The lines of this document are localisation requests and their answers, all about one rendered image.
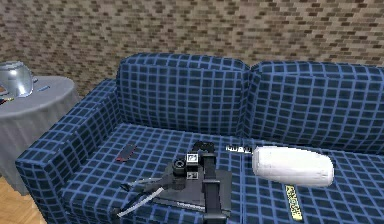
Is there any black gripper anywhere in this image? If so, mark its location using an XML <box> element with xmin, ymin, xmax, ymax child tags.
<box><xmin>110</xmin><ymin>158</ymin><xmax>189</xmax><ymax>218</ymax></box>

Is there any blue checked sofa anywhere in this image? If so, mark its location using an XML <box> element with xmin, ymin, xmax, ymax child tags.
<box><xmin>14</xmin><ymin>52</ymin><xmax>384</xmax><ymax>224</ymax></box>

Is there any black and white remote control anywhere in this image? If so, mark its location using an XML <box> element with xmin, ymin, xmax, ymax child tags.
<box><xmin>225</xmin><ymin>144</ymin><xmax>253</xmax><ymax>155</ymax></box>

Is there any round table with grey cloth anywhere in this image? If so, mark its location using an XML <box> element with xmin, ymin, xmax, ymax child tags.
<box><xmin>0</xmin><ymin>75</ymin><xmax>81</xmax><ymax>196</ymax></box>

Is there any white pillow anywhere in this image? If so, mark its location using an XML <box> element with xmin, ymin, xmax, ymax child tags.
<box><xmin>251</xmin><ymin>145</ymin><xmax>336</xmax><ymax>189</ymax></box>

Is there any yellow and black flat strip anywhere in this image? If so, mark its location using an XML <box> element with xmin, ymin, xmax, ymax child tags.
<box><xmin>283</xmin><ymin>183</ymin><xmax>304</xmax><ymax>222</ymax></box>

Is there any silver kettle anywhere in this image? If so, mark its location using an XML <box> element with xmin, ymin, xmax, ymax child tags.
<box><xmin>0</xmin><ymin>60</ymin><xmax>39</xmax><ymax>99</ymax></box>

